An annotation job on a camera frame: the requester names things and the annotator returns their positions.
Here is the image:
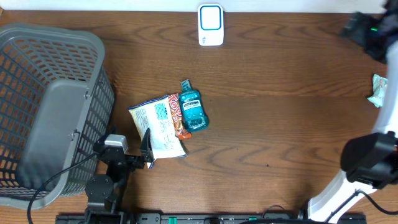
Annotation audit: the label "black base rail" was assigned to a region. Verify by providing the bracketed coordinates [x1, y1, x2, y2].
[55, 212, 368, 224]

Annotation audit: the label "white snack bag blue edges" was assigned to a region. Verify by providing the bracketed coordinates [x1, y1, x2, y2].
[129, 95, 187, 169]

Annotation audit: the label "grey plastic basket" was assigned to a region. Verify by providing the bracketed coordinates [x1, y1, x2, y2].
[1, 24, 115, 209]

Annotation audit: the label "teal mouthwash bottle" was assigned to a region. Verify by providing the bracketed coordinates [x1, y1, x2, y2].
[179, 80, 209, 133]

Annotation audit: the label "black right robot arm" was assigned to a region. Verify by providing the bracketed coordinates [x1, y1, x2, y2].
[297, 1, 397, 223]

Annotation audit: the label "mint green snack packet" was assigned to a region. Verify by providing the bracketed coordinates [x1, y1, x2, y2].
[368, 74, 388, 108]

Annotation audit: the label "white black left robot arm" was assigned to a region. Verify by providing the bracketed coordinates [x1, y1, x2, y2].
[82, 129, 154, 224]

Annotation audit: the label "orange candy bar wrapper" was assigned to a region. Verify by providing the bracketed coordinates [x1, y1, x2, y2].
[168, 93, 192, 140]

